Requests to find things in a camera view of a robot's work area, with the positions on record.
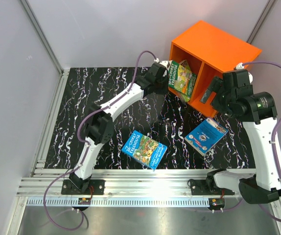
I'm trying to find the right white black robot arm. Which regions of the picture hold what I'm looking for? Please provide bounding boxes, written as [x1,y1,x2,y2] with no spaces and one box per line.
[201,69,281,204]

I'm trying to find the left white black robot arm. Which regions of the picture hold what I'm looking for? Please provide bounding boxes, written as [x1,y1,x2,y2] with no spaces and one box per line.
[69,61,170,194]

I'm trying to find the dark green 104-Storey Treehouse book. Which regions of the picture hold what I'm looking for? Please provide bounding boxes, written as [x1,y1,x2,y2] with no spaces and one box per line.
[168,60,197,102]

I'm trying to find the orange two-compartment shelf box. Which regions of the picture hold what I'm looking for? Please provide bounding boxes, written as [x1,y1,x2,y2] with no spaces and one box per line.
[169,21,262,118]

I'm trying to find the right aluminium corner post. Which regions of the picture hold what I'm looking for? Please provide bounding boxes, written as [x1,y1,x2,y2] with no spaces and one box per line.
[246,0,278,44]

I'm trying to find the white slotted cable duct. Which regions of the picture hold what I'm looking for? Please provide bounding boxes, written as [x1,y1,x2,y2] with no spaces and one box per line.
[27,196,210,208]

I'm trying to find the blue 26-Storey Treehouse book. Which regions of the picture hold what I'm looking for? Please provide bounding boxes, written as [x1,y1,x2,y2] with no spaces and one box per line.
[121,131,167,170]

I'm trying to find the lime green 65-Storey Treehouse book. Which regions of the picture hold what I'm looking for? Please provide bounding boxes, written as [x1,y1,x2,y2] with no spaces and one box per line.
[178,60,194,80]

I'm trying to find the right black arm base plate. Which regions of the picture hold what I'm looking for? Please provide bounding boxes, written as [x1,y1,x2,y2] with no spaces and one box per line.
[187,179,235,196]

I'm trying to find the left aluminium corner post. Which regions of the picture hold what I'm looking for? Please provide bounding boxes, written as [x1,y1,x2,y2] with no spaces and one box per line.
[18,0,64,75]

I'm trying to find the aluminium front rail frame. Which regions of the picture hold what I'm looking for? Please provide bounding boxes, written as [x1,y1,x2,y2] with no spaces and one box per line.
[6,166,281,235]

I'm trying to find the blue red-edged book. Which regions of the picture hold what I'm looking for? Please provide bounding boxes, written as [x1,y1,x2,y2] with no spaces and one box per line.
[185,118,228,156]

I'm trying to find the black marble pattern mat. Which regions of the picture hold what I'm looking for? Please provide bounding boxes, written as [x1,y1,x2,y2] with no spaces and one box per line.
[45,67,255,169]

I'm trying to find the aluminium corner post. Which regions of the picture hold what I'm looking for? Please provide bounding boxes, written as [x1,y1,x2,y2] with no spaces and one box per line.
[18,0,64,75]
[246,0,278,44]

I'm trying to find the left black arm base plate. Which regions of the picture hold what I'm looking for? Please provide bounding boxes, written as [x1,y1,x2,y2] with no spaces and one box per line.
[61,179,106,195]

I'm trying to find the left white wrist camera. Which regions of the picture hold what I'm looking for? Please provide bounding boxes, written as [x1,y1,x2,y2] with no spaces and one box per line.
[154,58,172,70]

